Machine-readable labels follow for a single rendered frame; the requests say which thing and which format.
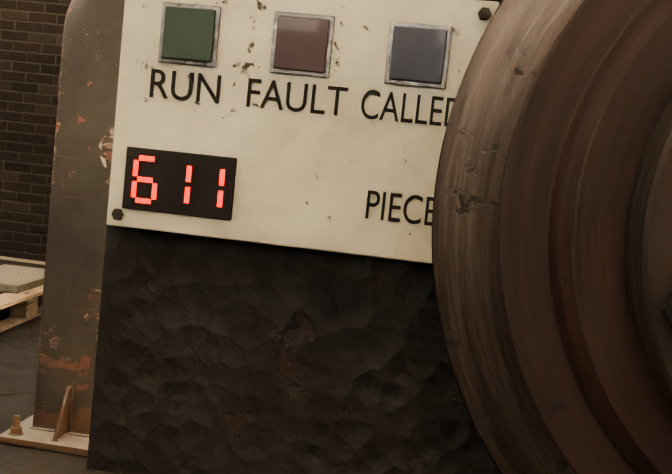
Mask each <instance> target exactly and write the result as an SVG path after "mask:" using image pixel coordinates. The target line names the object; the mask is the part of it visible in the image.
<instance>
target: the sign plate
mask: <svg viewBox="0 0 672 474"><path fill-rule="evenodd" d="M166 6H175V7H187V8H199V9H210V10H215V11H216V20H215V31H214V42H213V53H212V61H211V62H199V61H188V60H178V59H167V58H162V57H161V53H162V42H163V30H164V19H165V7H166ZM498 7H499V3H498V2H494V1H481V0H125V6H124V18H123V30H122V42H121V54H120V66H119V78H118V90H117V103H116V115H115V127H114V139H113V151H112V163H111V175H110V187H109V199H108V211H107V225H110V226H118V227H127V228H135V229H143V230H152V231H160V232H169V233H177V234H185V235H194V236H202V237H210V238H219V239H227V240H235V241H244V242H252V243H261V244H269V245H277V246H286V247H294V248H302V249H311V250H319V251H327V252H336V253H344V254H352V255H361V256H369V257H378V258H386V259H394V260H403V261H411V262H419V263H428V264H432V212H433V200H434V190H435V182H436V175H437V169H438V163H439V157H440V153H441V148H442V143H443V139H444V135H445V131H446V127H447V123H448V120H449V117H450V113H451V110H452V107H453V104H454V101H455V98H456V95H457V92H458V89H459V87H460V84H461V81H462V79H463V76H464V74H465V71H466V69H467V67H468V64H469V62H470V60H471V57H472V55H473V53H474V51H475V49H476V47H477V45H478V43H479V41H480V39H481V37H482V35H483V33H484V31H485V29H486V27H487V25H488V24H489V22H490V20H491V18H492V17H493V15H494V13H495V11H496V10H497V8H498ZM278 16H292V17H303V18H315V19H326V20H329V21H330V27H329V37H328V47H327V56H326V66H325V72H324V73H316V72H306V71H295V70H284V69H275V68H273V62H274V52H275V41H276V31H277V21H278ZM394 26H408V27H419V28H431V29H443V30H447V31H448V34H447V42H446V51H445V60H444V69H443V78H442V83H441V84H433V83H423V82H412V81H401V80H391V79H389V69H390V60H391V51H392V41H393V32H394ZM139 155H143V156H152V157H155V161H154V162H150V161H141V160H139ZM134 160H139V165H138V176H139V177H148V178H153V183H156V184H157V195H156V200H154V199H151V194H152V183H147V182H138V181H137V177H138V176H133V165H134ZM187 166H192V173H191V182H186V173H187ZM220 169H224V170H225V179H224V186H220V185H219V178H220ZM132 181H137V189H136V197H137V198H146V199H151V204H145V203H136V202H135V199H136V197H131V188H132ZM185 187H190V196H189V203H184V195H185ZM218 191H223V200H222V207H217V199H218Z"/></svg>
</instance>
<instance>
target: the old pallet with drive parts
mask: <svg viewBox="0 0 672 474"><path fill-rule="evenodd" d="M40 295H43V285H42V286H39V287H36V288H33V289H30V290H27V291H24V292H21V293H18V294H16V293H7V292H0V310H2V309H4V308H7V307H10V312H9V314H10V317H8V318H7V319H4V320H2V321H0V333H1V332H3V331H5V330H8V329H10V328H12V327H15V326H17V325H20V324H22V323H25V322H27V321H29V320H32V319H34V318H36V317H38V316H41V311H42V305H41V306H38V301H37V300H38V297H37V296H40Z"/></svg>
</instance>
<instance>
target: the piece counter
mask: <svg viewBox="0 0 672 474"><path fill-rule="evenodd" d="M139 160H141V161H150V162H154V161H155V157H152V156H143V155H139ZM139 160H134V165H133V176H138V165H139ZM191 173H192V166H187V173H186V182H191ZM224 179H225V170H224V169H220V178H219V185H220V186H224ZM137 181H138V182H147V183H152V194H151V199H154V200H156V195H157V184H156V183H153V178H148V177H139V176H138V177H137ZM137 181H132V188H131V197H136V189H137ZM189 196H190V187H185V195H184V203H189ZM151 199H146V198H137V197H136V199H135V202H136V203H145V204H151ZM222 200H223V191H218V199H217V207H222Z"/></svg>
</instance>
